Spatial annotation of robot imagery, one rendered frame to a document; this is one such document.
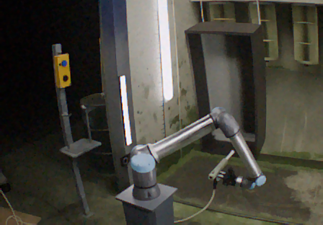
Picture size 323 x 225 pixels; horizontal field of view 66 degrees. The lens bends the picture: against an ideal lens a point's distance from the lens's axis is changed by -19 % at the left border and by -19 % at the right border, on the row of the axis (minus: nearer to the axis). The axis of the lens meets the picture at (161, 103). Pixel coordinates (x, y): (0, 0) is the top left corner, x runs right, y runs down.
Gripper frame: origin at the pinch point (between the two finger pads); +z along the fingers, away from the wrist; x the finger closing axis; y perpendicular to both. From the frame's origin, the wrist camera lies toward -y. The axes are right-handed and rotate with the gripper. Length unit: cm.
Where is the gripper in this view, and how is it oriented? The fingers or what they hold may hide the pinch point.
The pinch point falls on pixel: (215, 172)
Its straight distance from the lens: 248.9
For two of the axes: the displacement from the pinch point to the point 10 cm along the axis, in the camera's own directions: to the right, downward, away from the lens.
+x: 5.3, -3.2, 7.9
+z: -8.5, -2.0, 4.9
